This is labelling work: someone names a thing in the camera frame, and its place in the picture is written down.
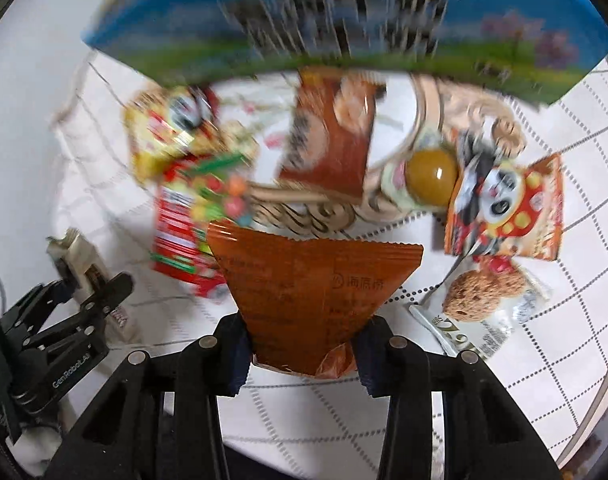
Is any brown snack packet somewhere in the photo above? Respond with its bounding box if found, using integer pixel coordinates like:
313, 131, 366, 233
276, 67, 387, 206

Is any orange panda snack packet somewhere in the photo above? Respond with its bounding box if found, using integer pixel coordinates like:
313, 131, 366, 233
443, 130, 564, 262

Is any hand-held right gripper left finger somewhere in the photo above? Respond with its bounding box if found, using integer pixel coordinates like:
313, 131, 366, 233
44, 312, 255, 480

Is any amber jelly cup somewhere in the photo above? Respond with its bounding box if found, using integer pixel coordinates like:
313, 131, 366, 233
381, 144, 460, 213

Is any yellow panda snack packet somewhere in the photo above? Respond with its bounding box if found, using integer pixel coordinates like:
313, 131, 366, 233
124, 85, 259, 187

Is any white checked printed blanket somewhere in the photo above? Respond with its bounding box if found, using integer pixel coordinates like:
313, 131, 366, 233
49, 55, 608, 471

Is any red snack box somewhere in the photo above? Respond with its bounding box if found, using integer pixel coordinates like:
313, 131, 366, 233
151, 154, 255, 299

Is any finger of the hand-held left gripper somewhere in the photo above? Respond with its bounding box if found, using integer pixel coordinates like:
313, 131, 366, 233
21, 272, 136, 358
0, 279, 85, 333

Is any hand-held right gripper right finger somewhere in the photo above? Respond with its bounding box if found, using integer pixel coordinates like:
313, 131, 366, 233
354, 316, 559, 480

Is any small white snack packet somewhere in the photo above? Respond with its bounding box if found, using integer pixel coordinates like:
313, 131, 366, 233
45, 229, 136, 342

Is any clear cookie snack packet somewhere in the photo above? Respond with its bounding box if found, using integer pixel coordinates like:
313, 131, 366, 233
409, 254, 554, 359

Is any orange-brown snack packet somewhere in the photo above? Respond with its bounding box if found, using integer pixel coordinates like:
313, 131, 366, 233
206, 219, 425, 378

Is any blue cardboard box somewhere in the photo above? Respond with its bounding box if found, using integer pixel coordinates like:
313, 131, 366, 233
81, 0, 608, 108

